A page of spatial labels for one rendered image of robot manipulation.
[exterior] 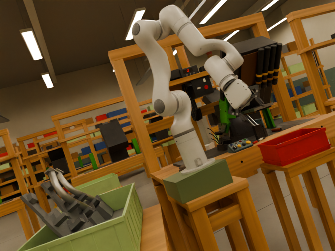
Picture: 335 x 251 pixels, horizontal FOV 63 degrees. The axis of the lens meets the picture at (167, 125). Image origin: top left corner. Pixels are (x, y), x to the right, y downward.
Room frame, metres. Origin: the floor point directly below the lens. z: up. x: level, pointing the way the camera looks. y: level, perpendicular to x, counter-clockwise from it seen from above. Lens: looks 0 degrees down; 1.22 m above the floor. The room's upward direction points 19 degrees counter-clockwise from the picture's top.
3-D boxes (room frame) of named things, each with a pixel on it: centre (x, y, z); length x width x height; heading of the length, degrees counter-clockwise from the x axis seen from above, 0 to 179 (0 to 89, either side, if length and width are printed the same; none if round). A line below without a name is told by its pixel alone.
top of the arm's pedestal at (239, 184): (1.41, -0.08, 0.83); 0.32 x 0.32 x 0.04; 16
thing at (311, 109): (7.43, -3.39, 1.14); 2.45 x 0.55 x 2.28; 109
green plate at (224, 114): (2.08, -0.47, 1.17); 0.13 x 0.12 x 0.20; 104
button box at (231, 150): (1.82, -0.41, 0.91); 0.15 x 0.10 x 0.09; 104
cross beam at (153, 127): (2.52, -0.44, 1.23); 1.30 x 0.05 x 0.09; 104
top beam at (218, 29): (2.45, -0.45, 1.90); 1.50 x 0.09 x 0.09; 104
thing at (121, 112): (8.61, 2.48, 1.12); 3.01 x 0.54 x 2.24; 109
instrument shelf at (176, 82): (2.41, -0.46, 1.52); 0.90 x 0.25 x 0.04; 104
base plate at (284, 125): (2.16, -0.53, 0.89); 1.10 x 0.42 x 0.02; 104
